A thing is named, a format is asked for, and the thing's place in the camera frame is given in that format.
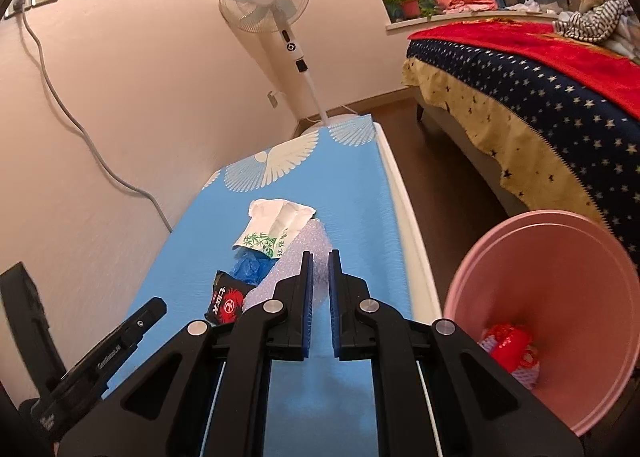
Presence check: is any pale blue cloth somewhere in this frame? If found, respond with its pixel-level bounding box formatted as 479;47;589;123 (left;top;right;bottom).
607;12;640;60

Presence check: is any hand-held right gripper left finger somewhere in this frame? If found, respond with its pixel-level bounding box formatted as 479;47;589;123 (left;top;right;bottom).
57;252;315;457

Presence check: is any grey bed frame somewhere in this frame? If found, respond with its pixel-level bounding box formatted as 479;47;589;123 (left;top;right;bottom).
414;100;521;218

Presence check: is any bed with star blanket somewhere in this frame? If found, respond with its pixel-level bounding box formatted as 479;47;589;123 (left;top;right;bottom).
402;40;640;283

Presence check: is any white crumpled cloth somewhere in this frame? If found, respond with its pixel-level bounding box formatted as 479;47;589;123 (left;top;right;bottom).
505;0;558;15

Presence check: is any black snack packet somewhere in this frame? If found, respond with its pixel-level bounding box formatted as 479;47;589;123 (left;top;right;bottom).
205;271;251;325

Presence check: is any grey power cable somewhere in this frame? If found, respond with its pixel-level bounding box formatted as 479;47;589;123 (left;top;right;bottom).
20;12;173;233

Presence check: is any clear bubble wrap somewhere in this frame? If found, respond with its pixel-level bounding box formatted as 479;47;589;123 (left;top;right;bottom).
244;220;328;320

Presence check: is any red blanket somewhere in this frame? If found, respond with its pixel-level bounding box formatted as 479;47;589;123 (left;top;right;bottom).
407;20;640;120

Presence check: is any white paper bag green print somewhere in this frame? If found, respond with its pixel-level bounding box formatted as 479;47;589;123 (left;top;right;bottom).
232;198;317;258

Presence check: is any striped garment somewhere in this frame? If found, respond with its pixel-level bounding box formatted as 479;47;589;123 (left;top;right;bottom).
554;0;631;43

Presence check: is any purple foam net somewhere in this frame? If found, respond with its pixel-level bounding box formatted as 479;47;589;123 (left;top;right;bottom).
477;326;542;385

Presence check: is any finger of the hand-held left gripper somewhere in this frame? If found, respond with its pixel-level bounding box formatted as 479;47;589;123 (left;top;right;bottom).
62;299;167;388

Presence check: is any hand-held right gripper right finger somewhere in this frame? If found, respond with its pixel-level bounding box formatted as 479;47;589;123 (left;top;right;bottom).
328;249;585;457

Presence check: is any window sill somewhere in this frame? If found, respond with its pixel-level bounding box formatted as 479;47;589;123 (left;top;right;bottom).
385;10;561;33

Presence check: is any blue mat white fan print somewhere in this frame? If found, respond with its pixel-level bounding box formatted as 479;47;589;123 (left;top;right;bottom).
102;121;416;457

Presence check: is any potted plant red pot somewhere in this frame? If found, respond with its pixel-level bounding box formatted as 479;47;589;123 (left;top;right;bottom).
382;0;436;20

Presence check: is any pink plastic bucket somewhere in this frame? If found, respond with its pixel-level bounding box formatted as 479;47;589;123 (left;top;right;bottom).
442;210;640;438

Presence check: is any blue plastic wrapper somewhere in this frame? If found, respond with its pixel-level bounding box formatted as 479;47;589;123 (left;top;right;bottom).
232;254;276;285

